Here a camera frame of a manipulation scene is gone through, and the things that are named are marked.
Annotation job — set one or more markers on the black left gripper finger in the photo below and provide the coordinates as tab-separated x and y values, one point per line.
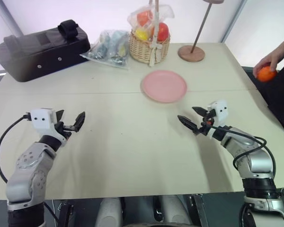
59	116
80	121

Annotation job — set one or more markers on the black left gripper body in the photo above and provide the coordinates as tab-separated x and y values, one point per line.
64	128

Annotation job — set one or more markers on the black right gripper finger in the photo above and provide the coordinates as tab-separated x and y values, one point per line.
200	111
188	123

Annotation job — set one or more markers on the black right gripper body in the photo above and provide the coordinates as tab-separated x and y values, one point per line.
207	125

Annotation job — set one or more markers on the orange fruit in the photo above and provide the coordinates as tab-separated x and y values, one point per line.
266	75

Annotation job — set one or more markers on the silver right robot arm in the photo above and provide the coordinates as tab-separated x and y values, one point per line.
255	160

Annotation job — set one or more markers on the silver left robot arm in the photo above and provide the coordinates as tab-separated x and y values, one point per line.
29	165

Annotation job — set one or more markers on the pink round plate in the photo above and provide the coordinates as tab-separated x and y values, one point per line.
164	85

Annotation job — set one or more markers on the yellow item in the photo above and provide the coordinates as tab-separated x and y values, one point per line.
142	35

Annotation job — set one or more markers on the red item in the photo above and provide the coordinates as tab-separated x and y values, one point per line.
144	17

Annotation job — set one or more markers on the person's bare hand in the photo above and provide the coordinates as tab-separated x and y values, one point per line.
271	59

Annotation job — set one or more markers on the wooden stand with round base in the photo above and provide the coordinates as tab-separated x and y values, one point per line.
191	54

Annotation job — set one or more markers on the black padded carry bag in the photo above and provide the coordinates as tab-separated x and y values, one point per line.
38	56

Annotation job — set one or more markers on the person's black clothing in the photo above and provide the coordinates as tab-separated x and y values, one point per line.
279	101

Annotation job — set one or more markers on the clear plastic bag of items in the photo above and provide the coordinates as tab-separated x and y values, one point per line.
109	49

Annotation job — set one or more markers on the woven wicker basket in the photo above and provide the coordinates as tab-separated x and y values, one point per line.
142	52

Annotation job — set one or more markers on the red toy apple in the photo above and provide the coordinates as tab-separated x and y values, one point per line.
162	32

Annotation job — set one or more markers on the grey rounded shape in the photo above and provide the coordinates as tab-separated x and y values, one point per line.
174	211

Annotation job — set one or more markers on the crinkled clear plastic bag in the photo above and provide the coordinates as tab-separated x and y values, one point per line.
132	19

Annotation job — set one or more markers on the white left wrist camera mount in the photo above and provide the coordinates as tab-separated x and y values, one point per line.
41	119

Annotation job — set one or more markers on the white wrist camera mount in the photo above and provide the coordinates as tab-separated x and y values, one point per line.
41	119
220	111

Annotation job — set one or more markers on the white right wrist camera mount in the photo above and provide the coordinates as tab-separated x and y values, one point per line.
220	111

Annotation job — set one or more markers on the grey window frame post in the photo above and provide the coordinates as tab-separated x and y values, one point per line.
232	20

